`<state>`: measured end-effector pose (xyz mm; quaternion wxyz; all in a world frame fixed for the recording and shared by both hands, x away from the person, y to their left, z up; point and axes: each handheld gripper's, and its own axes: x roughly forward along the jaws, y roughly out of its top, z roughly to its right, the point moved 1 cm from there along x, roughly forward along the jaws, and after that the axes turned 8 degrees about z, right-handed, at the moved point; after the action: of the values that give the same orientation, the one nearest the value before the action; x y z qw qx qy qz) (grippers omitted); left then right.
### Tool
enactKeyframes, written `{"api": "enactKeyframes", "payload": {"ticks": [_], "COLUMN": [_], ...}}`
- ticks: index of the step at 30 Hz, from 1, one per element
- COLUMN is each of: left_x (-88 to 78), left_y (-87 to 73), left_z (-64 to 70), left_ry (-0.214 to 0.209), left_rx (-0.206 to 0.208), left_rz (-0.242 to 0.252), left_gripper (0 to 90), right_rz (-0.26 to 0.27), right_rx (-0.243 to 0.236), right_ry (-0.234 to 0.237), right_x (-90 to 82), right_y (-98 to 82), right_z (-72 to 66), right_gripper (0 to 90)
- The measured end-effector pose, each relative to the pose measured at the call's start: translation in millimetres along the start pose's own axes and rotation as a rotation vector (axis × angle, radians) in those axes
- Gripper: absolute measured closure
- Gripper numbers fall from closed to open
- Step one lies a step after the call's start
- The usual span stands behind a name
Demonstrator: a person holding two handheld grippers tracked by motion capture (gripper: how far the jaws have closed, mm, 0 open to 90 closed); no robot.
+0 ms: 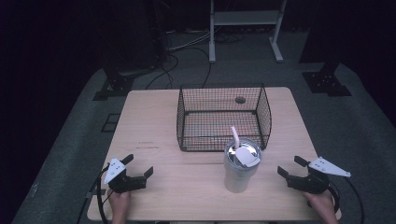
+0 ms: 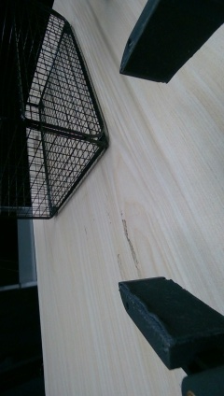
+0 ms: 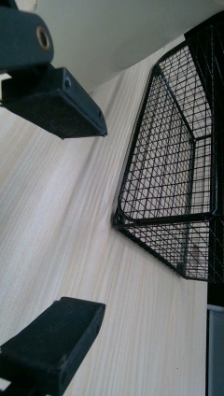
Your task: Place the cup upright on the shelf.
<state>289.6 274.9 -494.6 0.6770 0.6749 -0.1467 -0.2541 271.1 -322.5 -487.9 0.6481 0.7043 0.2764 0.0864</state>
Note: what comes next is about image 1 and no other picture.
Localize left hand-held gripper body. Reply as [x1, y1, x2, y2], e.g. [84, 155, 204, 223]
[104, 157, 148, 194]

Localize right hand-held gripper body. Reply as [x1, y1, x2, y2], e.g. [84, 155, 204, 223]
[286, 156, 352, 195]

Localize white tumbler with straw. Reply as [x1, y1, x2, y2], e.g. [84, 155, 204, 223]
[223, 125, 263, 194]

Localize black wire basket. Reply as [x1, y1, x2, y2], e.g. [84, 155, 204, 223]
[176, 82, 273, 153]

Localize person's left hand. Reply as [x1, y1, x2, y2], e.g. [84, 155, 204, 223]
[106, 190, 132, 224]

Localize person's right hand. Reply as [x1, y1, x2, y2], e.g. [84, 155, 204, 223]
[303, 189, 339, 224]

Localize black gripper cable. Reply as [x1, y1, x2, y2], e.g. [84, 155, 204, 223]
[76, 164, 112, 224]
[326, 176, 365, 224]

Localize black stand with base plate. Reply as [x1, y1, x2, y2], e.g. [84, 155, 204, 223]
[92, 59, 135, 103]
[298, 55, 353, 98]

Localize black floor cable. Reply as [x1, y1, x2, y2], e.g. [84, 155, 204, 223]
[167, 46, 213, 90]
[144, 53, 180, 91]

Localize white floor cable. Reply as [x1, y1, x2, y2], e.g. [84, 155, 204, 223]
[166, 29, 213, 52]

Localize white metal stand frame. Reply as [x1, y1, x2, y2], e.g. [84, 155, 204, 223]
[208, 0, 288, 64]

